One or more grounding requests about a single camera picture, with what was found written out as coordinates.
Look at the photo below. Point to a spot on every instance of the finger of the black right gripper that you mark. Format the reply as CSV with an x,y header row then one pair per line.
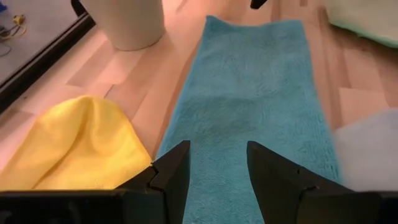
x,y
256,3

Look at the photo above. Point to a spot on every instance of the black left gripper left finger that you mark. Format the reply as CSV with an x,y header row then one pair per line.
x,y
175,174

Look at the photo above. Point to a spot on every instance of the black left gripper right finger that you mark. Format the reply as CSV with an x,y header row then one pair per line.
x,y
273,180

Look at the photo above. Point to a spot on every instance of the teal fluffy microfiber towel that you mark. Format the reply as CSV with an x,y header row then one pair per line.
x,y
248,93

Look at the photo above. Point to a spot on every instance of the light blue microfiber towel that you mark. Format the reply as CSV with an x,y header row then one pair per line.
x,y
370,149

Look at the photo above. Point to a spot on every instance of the yellow microfiber towel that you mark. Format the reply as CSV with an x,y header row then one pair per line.
x,y
77,143

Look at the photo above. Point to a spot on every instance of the green microfiber towel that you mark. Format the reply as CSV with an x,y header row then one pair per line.
x,y
367,18

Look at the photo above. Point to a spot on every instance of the white plant pot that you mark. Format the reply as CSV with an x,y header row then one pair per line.
x,y
130,25

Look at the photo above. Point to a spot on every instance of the black aluminium table frame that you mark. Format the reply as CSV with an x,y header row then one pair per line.
x,y
46,59

